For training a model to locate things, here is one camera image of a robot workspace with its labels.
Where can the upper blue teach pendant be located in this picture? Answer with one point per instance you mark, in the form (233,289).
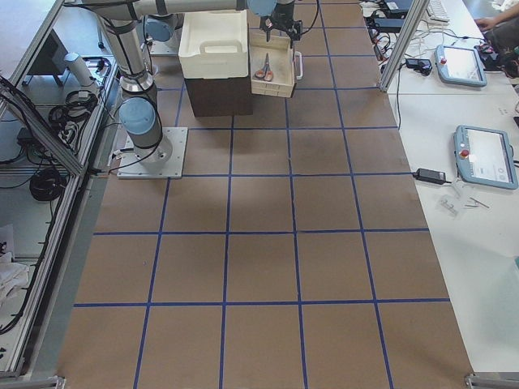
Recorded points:
(460,66)

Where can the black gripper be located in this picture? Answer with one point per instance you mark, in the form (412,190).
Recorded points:
(280,13)

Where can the orange handled scissors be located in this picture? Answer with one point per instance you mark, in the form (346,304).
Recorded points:
(264,73)

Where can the white cylinder device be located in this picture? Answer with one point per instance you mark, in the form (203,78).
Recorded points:
(77,66)

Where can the white crumpled cloth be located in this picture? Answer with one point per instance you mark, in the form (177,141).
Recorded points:
(14,276)

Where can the aluminium frame post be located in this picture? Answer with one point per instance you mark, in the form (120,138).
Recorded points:
(408,30)

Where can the blue teach pendant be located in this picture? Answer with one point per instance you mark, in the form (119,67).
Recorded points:
(485,157)
(460,66)

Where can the dark brown wooden cabinet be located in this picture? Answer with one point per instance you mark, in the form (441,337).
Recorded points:
(220,97)

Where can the person at desk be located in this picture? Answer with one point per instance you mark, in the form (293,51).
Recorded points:
(501,31)

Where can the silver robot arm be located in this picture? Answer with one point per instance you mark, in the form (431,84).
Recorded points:
(164,28)
(119,19)

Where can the white plastic tray box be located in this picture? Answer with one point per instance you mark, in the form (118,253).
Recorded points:
(214,45)

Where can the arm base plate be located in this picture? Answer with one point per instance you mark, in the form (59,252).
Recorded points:
(166,161)
(167,48)

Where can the lower blue teach pendant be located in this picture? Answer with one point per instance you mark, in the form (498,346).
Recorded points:
(485,157)

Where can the black power brick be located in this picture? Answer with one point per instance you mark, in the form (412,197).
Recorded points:
(430,176)

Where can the wooden drawer with white handle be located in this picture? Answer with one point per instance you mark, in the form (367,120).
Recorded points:
(285,63)

